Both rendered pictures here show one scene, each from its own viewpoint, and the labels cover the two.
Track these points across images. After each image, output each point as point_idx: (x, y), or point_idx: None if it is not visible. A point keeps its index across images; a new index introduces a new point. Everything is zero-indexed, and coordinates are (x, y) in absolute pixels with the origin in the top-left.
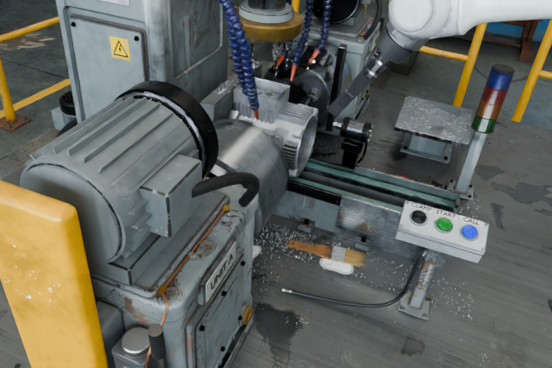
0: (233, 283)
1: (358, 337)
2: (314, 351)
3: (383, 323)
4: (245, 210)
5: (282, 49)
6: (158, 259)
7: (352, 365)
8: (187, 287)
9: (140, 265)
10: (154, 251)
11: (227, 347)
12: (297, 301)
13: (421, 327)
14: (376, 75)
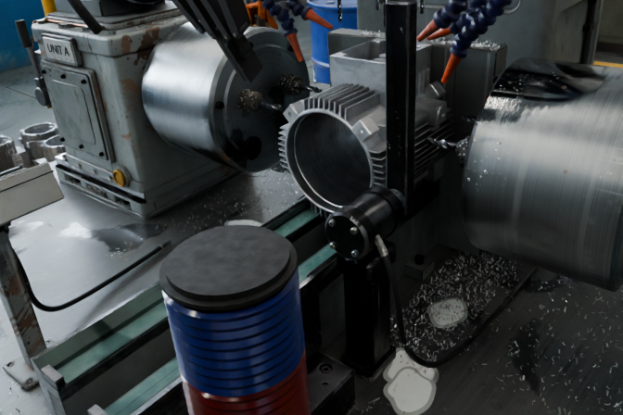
0: (77, 88)
1: (55, 290)
2: (74, 254)
3: (48, 318)
4: (91, 34)
5: (464, 14)
6: (68, 13)
7: (31, 277)
8: (39, 25)
9: (59, 2)
10: (69, 6)
11: (103, 173)
12: (146, 254)
13: (3, 357)
14: None
